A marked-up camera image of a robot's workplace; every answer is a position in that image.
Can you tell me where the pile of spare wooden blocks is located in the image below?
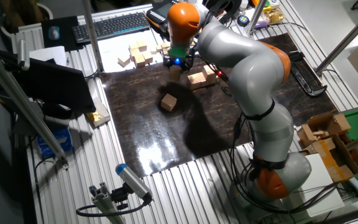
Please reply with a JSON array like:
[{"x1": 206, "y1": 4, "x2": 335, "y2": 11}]
[{"x1": 97, "y1": 30, "x2": 168, "y2": 74}]

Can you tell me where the gold shiny object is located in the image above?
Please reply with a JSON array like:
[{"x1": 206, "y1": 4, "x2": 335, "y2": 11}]
[{"x1": 264, "y1": 7, "x2": 285, "y2": 26}]

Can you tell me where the black velcro strap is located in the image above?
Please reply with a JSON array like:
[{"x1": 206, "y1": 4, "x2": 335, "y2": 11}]
[
  {"x1": 242, "y1": 98, "x2": 276, "y2": 122},
  {"x1": 249, "y1": 155, "x2": 288, "y2": 182}
]

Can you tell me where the purple small object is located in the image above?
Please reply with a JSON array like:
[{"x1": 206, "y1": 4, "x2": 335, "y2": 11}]
[{"x1": 253, "y1": 20, "x2": 270, "y2": 30}]

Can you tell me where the white flat board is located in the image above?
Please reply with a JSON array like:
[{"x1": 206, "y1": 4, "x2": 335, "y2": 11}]
[{"x1": 290, "y1": 154, "x2": 346, "y2": 218}]

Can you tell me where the blue tissue pack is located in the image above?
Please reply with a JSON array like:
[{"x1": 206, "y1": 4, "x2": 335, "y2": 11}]
[{"x1": 35, "y1": 127, "x2": 73, "y2": 158}]

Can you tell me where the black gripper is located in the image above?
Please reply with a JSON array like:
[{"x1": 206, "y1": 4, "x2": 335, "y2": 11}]
[{"x1": 162, "y1": 54, "x2": 196, "y2": 77}]

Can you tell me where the dark marble pattern mat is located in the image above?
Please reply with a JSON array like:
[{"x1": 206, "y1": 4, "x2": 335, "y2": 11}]
[{"x1": 99, "y1": 32, "x2": 337, "y2": 178}]

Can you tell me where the black camera cable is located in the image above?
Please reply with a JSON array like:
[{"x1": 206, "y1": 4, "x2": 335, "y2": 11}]
[{"x1": 75, "y1": 192, "x2": 152, "y2": 218}]

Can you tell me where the black round spool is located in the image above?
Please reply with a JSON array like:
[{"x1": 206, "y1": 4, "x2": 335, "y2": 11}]
[{"x1": 202, "y1": 0, "x2": 244, "y2": 17}]

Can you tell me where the black round puck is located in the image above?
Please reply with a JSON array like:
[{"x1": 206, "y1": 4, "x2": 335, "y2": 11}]
[{"x1": 237, "y1": 14, "x2": 250, "y2": 27}]

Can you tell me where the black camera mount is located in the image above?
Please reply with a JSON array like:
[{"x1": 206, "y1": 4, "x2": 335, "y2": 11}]
[{"x1": 110, "y1": 183, "x2": 131, "y2": 211}]

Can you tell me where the gray keypad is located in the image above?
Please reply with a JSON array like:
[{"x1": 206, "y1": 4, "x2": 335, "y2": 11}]
[{"x1": 71, "y1": 11, "x2": 151, "y2": 44}]

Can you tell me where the green mounting plate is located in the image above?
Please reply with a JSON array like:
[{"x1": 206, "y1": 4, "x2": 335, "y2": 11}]
[{"x1": 168, "y1": 45, "x2": 189, "y2": 59}]

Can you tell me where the brown wooden plank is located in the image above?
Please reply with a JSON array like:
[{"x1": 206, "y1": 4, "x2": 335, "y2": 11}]
[{"x1": 303, "y1": 136, "x2": 337, "y2": 157}]

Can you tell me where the black orange teach pendant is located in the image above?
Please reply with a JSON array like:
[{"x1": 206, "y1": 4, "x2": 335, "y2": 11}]
[{"x1": 145, "y1": 0, "x2": 180, "y2": 34}]

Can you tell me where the metal stand pole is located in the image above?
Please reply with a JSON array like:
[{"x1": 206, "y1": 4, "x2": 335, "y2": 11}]
[{"x1": 314, "y1": 2, "x2": 358, "y2": 76}]

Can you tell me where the silver metal pole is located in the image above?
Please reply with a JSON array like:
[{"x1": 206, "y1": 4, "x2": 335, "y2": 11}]
[
  {"x1": 246, "y1": 0, "x2": 269, "y2": 35},
  {"x1": 81, "y1": 0, "x2": 104, "y2": 73}
]

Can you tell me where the gray computer mouse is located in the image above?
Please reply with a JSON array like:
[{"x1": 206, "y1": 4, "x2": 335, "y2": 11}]
[{"x1": 47, "y1": 25, "x2": 61, "y2": 41}]

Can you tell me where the silver cylinder handle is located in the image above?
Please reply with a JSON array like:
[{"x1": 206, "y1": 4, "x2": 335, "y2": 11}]
[{"x1": 16, "y1": 39, "x2": 30, "y2": 72}]

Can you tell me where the aluminium profile bar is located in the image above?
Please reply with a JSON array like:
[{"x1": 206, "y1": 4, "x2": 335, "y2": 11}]
[{"x1": 88, "y1": 182, "x2": 127, "y2": 224}]

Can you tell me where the black mouse pad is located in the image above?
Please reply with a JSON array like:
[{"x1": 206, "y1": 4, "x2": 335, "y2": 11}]
[{"x1": 40, "y1": 15, "x2": 84, "y2": 52}]

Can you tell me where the silver tripod leg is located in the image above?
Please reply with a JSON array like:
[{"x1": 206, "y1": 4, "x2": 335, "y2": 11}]
[{"x1": 0, "y1": 43, "x2": 70, "y2": 169}]

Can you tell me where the white round pot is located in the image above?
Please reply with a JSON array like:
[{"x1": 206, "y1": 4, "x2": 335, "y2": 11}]
[{"x1": 0, "y1": 0, "x2": 54, "y2": 41}]

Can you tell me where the black flat monitor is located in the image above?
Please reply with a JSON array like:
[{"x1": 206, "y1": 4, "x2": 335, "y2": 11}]
[{"x1": 0, "y1": 49, "x2": 97, "y2": 114}]

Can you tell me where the white flat pad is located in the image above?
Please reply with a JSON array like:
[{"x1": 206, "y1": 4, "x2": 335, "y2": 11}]
[{"x1": 28, "y1": 45, "x2": 68, "y2": 68}]

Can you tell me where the white box yellow item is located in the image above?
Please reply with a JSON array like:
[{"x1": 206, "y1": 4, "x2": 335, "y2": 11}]
[{"x1": 86, "y1": 98, "x2": 111, "y2": 128}]

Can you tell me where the gray depth camera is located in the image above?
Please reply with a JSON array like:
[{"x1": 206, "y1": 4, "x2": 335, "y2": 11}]
[{"x1": 115, "y1": 163, "x2": 154, "y2": 203}]

